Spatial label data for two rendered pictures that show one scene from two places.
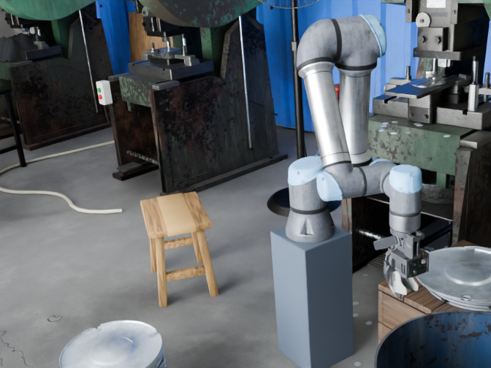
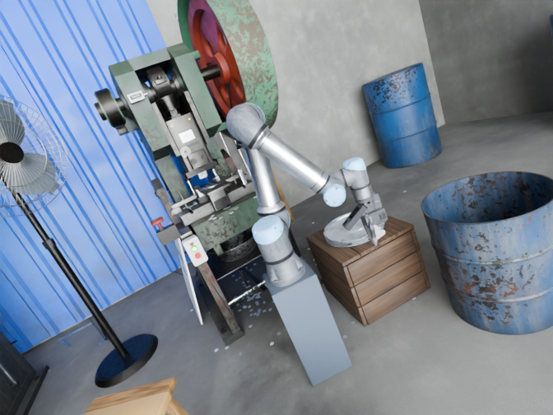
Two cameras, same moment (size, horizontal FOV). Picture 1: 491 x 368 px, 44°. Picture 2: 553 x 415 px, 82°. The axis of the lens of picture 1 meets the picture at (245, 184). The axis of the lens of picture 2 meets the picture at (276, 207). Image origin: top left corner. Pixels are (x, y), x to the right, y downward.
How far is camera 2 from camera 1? 1.46 m
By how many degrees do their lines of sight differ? 63
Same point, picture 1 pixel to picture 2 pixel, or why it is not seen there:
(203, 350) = not seen: outside the picture
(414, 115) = (219, 205)
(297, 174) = (274, 229)
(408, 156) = (234, 228)
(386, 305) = (352, 271)
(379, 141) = (211, 233)
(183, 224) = (158, 404)
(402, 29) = (77, 224)
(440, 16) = (194, 144)
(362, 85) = not seen: hidden behind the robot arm
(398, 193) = (363, 171)
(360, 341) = not seen: hidden behind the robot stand
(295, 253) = (306, 285)
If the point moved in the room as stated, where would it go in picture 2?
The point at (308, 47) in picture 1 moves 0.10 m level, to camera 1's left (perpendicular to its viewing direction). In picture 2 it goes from (253, 119) to (243, 124)
